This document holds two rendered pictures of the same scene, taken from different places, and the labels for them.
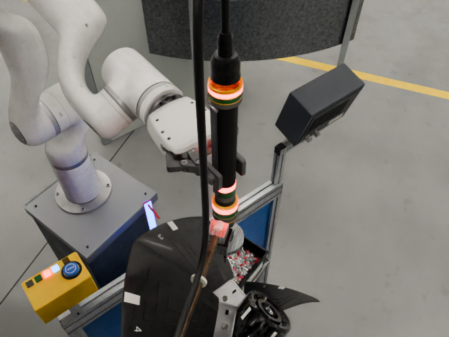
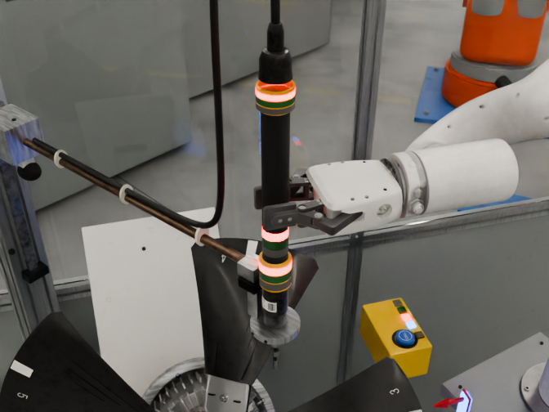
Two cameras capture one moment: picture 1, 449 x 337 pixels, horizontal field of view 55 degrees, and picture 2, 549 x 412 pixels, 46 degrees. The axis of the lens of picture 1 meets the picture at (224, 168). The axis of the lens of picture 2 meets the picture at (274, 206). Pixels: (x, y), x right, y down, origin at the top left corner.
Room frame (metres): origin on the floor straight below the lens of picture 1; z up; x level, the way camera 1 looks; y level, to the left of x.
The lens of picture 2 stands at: (0.67, -0.60, 2.11)
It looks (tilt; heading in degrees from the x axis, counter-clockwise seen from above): 35 degrees down; 112
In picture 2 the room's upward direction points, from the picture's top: straight up
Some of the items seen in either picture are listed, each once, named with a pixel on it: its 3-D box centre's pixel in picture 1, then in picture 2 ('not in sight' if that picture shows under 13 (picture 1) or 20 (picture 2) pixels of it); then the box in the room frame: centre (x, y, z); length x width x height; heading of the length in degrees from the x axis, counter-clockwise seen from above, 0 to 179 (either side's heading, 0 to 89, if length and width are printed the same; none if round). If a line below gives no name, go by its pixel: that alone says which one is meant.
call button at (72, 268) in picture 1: (71, 269); (404, 338); (0.55, 0.42, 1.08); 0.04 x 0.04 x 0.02
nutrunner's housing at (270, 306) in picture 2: (225, 168); (275, 207); (0.42, 0.00, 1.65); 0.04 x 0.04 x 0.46
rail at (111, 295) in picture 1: (184, 247); not in sight; (0.76, 0.14, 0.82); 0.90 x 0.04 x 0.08; 128
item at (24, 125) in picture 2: not in sight; (10, 132); (-0.18, 0.18, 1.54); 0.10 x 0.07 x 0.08; 163
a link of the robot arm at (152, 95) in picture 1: (164, 107); (402, 185); (0.55, 0.10, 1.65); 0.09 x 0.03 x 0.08; 128
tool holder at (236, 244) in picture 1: (223, 229); (269, 297); (0.41, 0.00, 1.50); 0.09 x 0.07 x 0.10; 163
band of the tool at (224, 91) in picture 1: (225, 90); (275, 96); (0.42, 0.00, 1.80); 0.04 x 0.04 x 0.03
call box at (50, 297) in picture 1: (61, 287); (394, 340); (0.52, 0.45, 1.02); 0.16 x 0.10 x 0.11; 128
